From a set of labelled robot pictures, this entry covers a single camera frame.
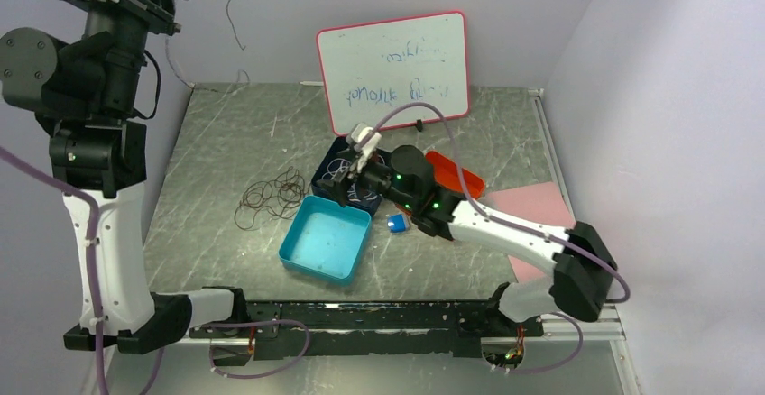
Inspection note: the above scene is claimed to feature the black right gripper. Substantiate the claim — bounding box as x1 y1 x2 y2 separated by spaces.
318 148 417 211

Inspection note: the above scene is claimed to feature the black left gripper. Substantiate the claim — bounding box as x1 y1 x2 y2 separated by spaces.
69 0 183 115

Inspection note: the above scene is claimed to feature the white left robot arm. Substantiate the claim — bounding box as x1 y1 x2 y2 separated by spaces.
1 0 250 354

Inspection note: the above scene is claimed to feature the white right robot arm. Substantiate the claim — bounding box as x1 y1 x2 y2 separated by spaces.
318 145 617 335

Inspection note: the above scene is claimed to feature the dark blue square tray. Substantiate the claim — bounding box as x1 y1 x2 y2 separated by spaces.
310 135 396 218

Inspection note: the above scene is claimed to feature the small blue white object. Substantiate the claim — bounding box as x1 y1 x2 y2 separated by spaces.
387 213 410 234

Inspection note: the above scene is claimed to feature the teal square tray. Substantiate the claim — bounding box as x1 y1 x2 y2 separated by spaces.
278 195 372 286

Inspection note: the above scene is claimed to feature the orange square tray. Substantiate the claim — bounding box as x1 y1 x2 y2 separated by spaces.
425 151 485 199

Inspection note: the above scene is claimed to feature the pink-framed whiteboard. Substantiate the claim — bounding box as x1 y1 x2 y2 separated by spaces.
316 11 471 136

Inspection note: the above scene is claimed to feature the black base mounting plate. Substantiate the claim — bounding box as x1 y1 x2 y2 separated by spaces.
189 299 544 365

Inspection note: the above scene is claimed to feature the pink clipboard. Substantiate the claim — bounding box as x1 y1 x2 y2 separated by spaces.
481 181 578 286

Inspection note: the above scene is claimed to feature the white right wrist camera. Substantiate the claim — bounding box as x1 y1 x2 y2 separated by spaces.
346 123 382 170

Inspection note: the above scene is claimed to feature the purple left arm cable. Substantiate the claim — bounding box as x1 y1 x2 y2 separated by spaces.
0 147 312 395

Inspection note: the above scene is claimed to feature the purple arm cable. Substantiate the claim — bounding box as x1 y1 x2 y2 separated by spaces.
370 103 631 377
0 147 312 395

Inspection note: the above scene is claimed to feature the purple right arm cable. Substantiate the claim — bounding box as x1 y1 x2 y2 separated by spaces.
370 103 631 377

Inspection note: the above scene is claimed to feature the aluminium frame rail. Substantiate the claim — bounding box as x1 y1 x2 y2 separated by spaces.
80 299 643 395

